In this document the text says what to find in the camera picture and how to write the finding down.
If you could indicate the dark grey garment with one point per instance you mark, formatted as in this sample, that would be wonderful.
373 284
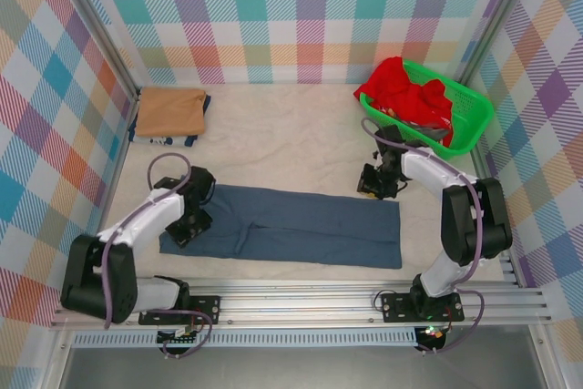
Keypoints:
430 131

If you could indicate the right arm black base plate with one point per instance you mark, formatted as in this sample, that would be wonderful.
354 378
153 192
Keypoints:
396 307

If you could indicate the tan folded t-shirt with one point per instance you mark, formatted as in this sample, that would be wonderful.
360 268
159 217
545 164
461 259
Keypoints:
170 111

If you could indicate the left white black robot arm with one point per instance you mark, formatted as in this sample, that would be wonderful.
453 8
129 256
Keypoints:
146 218

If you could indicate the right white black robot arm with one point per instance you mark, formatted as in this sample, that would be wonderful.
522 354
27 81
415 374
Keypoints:
428 170

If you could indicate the steel bottom plate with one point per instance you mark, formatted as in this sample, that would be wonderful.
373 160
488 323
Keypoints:
296 368

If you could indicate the red t-shirt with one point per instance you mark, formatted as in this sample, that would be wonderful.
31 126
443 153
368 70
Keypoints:
401 93

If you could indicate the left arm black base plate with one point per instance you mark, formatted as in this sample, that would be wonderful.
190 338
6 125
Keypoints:
207 309

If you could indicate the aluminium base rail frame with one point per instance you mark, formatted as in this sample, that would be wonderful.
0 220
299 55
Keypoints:
296 304

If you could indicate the green plastic basket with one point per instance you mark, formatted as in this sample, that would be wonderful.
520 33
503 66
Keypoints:
469 106

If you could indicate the navy white printed folded t-shirt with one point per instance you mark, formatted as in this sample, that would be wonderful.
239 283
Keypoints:
157 140

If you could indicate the blue t-shirt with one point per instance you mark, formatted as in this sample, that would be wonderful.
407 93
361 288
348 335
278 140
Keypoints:
296 225

